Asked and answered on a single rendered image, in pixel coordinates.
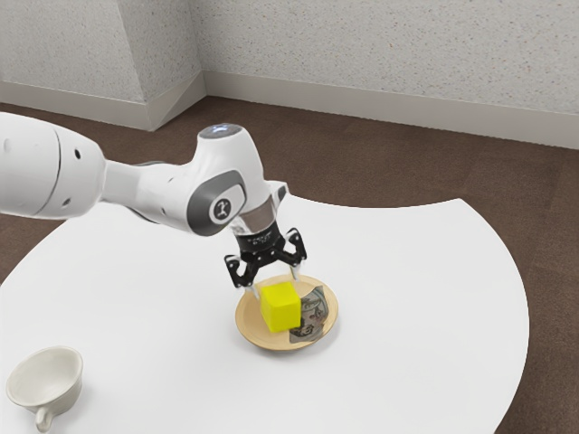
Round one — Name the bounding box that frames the yellow cube block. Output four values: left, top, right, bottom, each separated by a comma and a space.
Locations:
260, 280, 302, 334

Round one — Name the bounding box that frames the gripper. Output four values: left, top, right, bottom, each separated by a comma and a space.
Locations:
223, 223, 307, 302

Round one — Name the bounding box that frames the white ceramic cup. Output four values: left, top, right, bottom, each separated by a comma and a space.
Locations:
5, 345, 85, 432

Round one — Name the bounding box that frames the tan round plate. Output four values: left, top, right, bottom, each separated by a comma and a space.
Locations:
234, 273, 339, 352

